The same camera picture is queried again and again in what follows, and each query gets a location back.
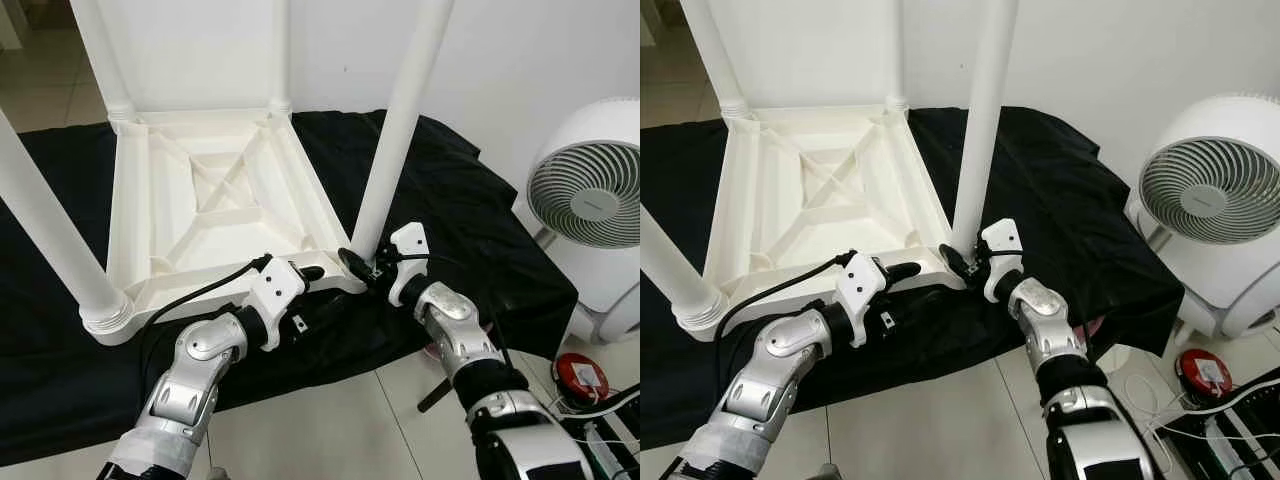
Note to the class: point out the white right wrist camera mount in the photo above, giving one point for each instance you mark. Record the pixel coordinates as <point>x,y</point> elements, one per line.
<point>408,240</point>
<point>1000,237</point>

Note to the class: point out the white plastic children table top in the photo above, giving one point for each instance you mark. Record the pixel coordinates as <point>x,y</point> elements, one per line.
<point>200,250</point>
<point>800,250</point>

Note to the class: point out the white standing fan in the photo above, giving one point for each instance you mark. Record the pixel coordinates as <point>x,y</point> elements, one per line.
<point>590,190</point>
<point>1215,185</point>

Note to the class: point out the pink white round stool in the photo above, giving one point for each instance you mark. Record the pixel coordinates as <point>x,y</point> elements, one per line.
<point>435,350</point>
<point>1095,330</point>

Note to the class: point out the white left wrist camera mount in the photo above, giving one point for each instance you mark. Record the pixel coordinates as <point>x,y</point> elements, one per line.
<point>278,285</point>
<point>862,283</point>

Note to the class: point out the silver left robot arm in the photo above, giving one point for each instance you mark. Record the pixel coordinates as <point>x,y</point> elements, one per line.
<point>780,360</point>
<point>190,370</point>

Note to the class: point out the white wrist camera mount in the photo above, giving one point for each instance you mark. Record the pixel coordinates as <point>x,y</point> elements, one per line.
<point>1000,237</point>
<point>278,285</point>
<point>408,240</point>
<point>862,283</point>

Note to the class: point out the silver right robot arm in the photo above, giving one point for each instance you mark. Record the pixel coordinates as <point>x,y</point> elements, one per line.
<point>1040,315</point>
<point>450,320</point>

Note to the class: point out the black table cloth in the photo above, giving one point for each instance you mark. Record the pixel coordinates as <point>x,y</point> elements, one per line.
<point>480,250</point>
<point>1090,250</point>

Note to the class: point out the white plastic table leg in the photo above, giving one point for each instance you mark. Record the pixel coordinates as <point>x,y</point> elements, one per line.
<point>985,120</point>
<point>712,60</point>
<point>105,60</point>
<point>680,285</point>
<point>400,120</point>
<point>50,230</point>
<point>897,60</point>
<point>280,60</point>

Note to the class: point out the black metal stand pole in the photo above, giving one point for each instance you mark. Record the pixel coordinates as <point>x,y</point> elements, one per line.
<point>436,393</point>
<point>1103,360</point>

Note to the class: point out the white green plastic tool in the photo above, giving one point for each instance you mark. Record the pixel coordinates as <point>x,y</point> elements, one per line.
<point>607,445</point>

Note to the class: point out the red floor object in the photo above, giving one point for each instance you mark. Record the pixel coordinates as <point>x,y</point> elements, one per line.
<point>1207,373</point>
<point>583,376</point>

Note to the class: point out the grey robot foot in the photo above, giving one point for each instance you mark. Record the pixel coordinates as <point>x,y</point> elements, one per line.
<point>828,473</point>

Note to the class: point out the black metal floor rack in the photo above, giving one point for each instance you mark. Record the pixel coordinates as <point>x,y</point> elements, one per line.
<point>1200,455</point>
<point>600,460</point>

